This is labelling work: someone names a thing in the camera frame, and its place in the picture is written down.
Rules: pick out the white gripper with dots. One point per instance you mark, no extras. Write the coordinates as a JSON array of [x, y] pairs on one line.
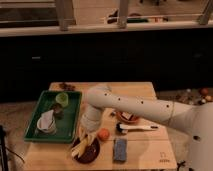
[[88, 126]]

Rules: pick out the yellow banana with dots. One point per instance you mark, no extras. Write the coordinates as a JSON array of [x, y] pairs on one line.
[[80, 148]]

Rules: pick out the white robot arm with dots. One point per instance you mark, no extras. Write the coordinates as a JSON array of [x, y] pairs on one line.
[[196, 121]]

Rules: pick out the orange bowl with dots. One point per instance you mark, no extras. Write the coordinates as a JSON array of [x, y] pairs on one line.
[[127, 117]]

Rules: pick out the orange fruit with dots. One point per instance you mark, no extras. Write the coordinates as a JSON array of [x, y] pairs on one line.
[[103, 134]]

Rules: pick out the dark small object in tray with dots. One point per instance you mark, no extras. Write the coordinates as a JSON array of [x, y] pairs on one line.
[[57, 110]]

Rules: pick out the green plastic tray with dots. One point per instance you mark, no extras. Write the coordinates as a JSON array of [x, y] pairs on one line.
[[55, 117]]

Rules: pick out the blue sponge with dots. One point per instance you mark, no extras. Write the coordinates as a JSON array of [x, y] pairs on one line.
[[119, 150]]

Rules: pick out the green cup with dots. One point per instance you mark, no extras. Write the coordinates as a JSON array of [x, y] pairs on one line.
[[62, 98]]

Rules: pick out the wooden table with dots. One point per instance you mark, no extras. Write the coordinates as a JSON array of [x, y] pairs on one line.
[[145, 151]]

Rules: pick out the brown object at table edge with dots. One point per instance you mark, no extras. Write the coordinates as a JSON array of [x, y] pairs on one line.
[[66, 87]]

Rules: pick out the white cup with cloth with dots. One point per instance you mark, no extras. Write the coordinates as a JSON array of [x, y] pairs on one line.
[[46, 123]]

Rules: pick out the white railing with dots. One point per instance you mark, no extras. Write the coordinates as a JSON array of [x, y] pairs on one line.
[[56, 17]]

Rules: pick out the white handled dish brush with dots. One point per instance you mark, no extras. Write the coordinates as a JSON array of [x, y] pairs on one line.
[[124, 128]]

